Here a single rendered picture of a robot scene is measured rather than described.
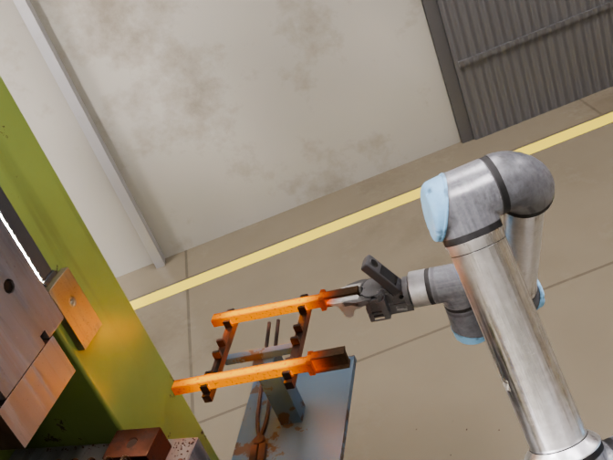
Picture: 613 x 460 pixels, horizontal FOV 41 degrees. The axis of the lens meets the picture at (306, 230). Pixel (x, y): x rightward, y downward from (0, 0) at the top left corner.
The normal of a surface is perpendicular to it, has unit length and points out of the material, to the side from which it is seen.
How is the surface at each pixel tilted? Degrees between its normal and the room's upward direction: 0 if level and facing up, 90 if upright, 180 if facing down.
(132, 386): 90
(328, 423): 0
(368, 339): 0
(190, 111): 90
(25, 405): 90
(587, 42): 90
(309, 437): 0
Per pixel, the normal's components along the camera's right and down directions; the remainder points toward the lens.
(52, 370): 0.91, -0.15
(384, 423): -0.33, -0.81
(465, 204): 0.02, 0.03
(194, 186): 0.15, 0.46
